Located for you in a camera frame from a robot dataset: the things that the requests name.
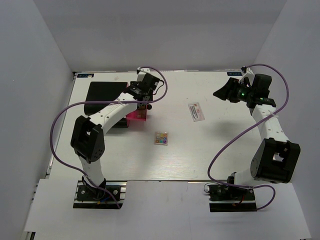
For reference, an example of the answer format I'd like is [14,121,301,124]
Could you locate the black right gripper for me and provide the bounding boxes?
[213,77,255,103]

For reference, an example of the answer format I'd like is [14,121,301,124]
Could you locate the mirrored pink eyeshadow palette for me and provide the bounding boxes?
[137,105,147,120]

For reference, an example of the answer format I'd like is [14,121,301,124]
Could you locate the clear false eyelash box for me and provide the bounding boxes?
[188,102,205,122]

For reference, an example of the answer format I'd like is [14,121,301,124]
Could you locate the pink black makeup drawer organizer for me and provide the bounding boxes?
[83,81,152,128]

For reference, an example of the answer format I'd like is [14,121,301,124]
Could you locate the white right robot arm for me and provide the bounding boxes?
[213,73,301,200]

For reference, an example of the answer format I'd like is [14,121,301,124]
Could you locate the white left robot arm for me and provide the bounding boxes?
[70,72,163,200]

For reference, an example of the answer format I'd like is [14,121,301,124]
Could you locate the colourful glitter eyeshadow palette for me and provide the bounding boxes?
[154,131,169,146]

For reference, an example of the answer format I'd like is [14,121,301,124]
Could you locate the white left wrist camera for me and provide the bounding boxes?
[136,67,151,82]

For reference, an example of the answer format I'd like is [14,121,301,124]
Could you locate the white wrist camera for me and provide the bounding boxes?
[136,67,151,82]
[239,66,255,86]

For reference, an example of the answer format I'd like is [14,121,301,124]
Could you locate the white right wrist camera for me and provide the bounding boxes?
[239,66,255,86]

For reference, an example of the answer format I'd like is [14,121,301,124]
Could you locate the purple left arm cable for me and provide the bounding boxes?
[49,66,169,210]

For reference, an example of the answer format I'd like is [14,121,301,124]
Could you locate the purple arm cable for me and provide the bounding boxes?
[207,63,290,210]
[49,66,169,210]

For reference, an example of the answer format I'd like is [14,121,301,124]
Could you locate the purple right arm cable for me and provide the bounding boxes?
[207,63,290,210]

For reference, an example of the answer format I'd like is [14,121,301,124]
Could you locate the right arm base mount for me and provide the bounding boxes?
[203,182,257,213]

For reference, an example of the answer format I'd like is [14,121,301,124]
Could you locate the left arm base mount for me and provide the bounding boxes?
[73,181,127,210]

